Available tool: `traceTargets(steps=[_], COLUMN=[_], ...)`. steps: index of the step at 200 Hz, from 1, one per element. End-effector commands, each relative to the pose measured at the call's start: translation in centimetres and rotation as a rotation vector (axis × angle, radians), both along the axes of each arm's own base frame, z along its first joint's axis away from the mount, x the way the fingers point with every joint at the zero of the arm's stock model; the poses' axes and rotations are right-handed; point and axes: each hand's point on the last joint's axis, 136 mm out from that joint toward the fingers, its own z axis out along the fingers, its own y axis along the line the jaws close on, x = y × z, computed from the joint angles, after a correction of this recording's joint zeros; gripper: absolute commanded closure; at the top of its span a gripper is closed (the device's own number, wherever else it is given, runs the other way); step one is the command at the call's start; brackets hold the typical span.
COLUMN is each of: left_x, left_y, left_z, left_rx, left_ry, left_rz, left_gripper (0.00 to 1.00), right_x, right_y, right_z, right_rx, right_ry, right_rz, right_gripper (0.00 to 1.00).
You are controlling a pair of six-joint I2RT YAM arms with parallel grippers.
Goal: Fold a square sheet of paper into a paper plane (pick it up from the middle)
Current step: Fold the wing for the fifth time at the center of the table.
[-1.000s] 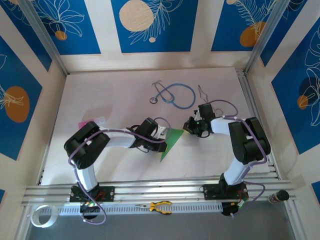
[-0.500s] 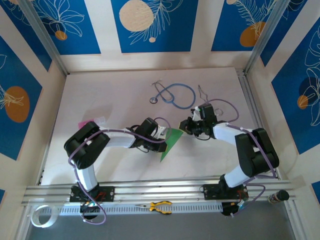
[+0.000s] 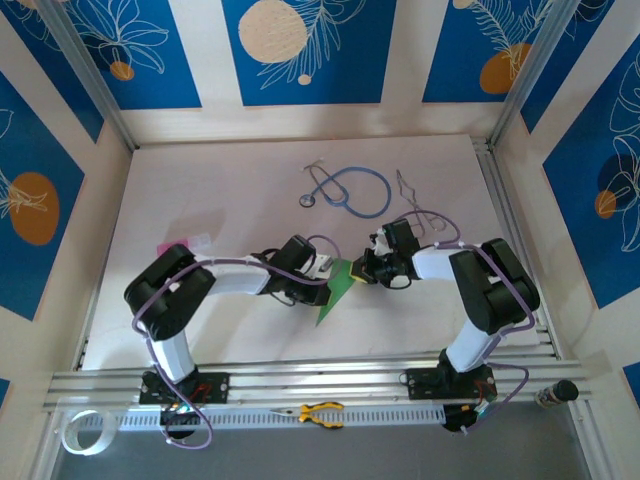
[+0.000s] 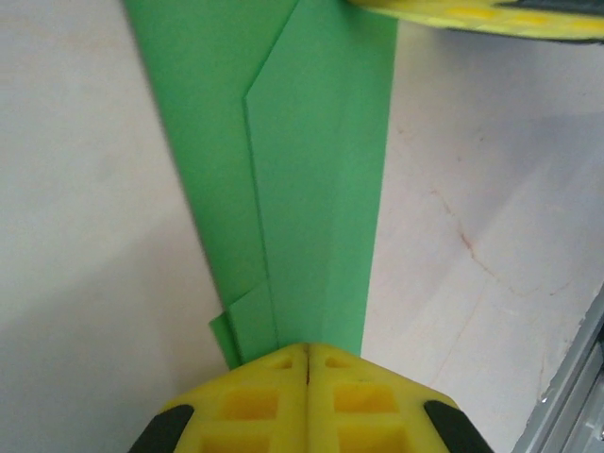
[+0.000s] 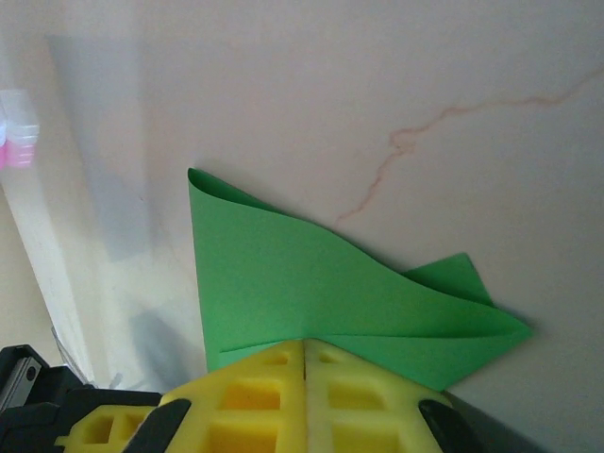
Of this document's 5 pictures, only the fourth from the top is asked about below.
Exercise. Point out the long aluminium mounting rail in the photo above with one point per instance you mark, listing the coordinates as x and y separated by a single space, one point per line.
575 377

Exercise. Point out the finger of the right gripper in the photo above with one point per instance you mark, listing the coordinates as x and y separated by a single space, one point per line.
495 16

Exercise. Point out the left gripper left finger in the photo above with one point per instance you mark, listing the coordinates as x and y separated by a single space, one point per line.
245 410

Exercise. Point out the green square paper sheet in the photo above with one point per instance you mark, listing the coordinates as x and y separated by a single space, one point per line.
307 189

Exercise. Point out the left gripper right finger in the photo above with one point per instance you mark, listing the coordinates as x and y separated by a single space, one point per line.
368 410

